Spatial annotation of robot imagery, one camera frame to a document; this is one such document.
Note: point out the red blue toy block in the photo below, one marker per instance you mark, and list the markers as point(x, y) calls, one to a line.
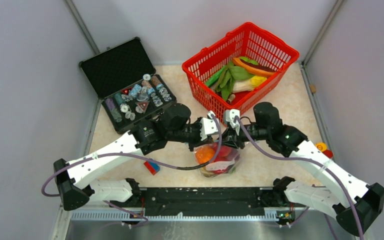
point(153, 168)

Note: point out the small orange pumpkin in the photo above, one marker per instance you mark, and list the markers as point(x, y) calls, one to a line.
point(204, 154)

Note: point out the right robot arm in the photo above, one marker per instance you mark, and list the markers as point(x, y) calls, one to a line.
point(354, 203)

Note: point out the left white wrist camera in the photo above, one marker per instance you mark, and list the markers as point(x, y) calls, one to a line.
point(210, 126)

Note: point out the small beige mushroom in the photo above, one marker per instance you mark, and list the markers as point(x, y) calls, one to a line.
point(231, 98)

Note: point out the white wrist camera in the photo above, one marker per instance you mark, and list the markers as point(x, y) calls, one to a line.
point(210, 126)
point(229, 118)

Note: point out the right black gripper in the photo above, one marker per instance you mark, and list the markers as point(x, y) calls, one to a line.
point(232, 138)

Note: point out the black poker chip case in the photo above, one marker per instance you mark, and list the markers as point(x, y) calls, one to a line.
point(127, 83)

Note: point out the green pepper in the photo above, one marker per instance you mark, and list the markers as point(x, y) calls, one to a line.
point(215, 77)

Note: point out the green leafy vegetable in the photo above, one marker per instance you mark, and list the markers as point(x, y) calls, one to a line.
point(228, 77)

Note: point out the light green lettuce head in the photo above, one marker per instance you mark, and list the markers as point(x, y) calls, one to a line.
point(248, 60)

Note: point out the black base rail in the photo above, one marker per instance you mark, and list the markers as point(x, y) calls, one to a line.
point(205, 201)

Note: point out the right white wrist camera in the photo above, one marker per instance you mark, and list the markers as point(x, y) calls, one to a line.
point(229, 118)

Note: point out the clear zip top bag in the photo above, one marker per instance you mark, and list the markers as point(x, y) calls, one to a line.
point(233, 156)

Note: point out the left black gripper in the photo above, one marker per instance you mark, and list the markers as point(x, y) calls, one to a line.
point(198, 142)

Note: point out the red plastic shopping basket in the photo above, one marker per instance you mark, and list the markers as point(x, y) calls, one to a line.
point(246, 40)

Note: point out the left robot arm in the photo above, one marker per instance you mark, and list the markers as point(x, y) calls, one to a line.
point(77, 180)

